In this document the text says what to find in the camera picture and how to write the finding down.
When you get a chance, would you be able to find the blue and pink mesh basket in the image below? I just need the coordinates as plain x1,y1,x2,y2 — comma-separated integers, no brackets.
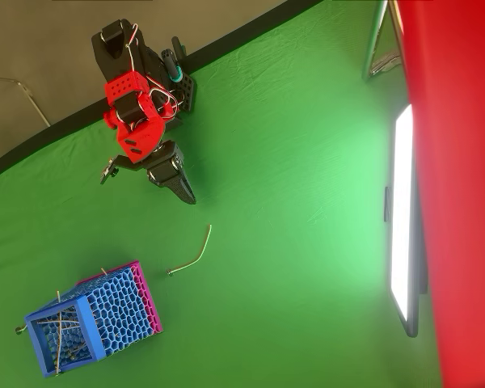
23,260,163,379

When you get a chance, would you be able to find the thin tan wooden stick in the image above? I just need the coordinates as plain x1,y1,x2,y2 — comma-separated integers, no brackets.
54,289,64,376

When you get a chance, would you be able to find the green cloth with black border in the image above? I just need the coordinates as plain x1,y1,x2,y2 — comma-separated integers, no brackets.
0,0,444,388

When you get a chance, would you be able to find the flat LED light panel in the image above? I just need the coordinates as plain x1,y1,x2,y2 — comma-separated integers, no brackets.
383,103,429,339

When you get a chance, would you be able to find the chrome metal stand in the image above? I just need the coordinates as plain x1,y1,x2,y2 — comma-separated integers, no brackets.
361,0,405,84

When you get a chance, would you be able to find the large red blurry object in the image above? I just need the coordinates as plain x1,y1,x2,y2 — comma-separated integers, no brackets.
394,0,485,388

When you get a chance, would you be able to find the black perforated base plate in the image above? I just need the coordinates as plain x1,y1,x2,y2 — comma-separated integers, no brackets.
170,74,198,114

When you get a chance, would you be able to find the black clamp with teal ring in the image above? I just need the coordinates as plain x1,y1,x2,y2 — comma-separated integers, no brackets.
160,36,186,85

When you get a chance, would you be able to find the thin white floor cable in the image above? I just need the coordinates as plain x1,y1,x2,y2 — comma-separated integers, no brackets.
0,75,52,127

